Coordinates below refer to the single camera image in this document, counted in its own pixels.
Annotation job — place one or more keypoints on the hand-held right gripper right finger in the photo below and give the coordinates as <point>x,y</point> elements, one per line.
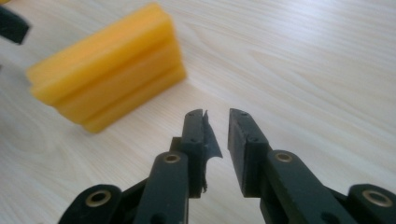
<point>249,155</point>

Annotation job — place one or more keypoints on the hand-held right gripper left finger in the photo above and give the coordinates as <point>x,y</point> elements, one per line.
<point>190,146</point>

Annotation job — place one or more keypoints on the yellow ridged block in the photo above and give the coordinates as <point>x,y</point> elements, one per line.
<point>109,65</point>

